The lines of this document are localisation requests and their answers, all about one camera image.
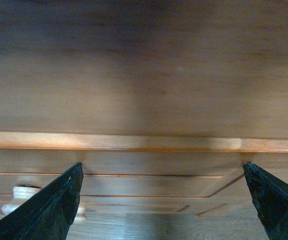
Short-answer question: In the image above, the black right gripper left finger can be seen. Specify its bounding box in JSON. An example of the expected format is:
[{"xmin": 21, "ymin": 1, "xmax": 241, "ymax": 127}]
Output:
[{"xmin": 0, "ymin": 162, "xmax": 84, "ymax": 240}]

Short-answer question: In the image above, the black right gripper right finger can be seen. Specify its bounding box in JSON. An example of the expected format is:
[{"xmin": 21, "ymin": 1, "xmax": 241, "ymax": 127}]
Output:
[{"xmin": 243, "ymin": 162, "xmax": 288, "ymax": 240}]

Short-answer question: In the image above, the round wooden drawer knob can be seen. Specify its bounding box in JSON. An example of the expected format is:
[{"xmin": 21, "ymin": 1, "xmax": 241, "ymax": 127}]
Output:
[{"xmin": 1, "ymin": 185, "xmax": 87, "ymax": 224}]

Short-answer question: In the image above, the wooden drawer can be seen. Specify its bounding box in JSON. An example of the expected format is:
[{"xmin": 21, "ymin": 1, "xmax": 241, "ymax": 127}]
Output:
[{"xmin": 0, "ymin": 131, "xmax": 288, "ymax": 216}]

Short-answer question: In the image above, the wooden nightstand cabinet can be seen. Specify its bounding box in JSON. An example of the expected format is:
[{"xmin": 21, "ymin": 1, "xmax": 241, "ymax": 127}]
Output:
[{"xmin": 0, "ymin": 0, "xmax": 288, "ymax": 139}]

